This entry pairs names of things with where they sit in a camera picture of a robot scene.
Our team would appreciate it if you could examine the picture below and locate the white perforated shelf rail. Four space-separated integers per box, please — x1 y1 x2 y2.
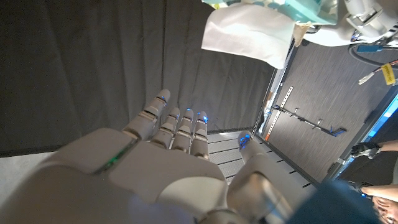
264 86 294 141

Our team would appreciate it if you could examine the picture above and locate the black metal rack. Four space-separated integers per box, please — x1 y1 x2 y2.
272 105 348 137

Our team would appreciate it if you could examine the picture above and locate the white tissue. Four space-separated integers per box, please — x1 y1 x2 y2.
201 2 296 70

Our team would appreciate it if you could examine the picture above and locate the left wrist tagged wire bundle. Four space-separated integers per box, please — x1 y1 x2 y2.
357 58 398 86

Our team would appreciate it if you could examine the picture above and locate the person hand black glove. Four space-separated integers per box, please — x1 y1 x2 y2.
350 141 382 160

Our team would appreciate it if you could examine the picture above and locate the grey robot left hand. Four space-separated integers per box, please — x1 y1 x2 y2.
303 0 398 47

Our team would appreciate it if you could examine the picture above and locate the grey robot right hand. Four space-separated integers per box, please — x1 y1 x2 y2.
0 89 315 224

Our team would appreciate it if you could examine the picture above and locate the person bare forearm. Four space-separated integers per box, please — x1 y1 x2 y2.
360 182 398 200
379 139 398 154

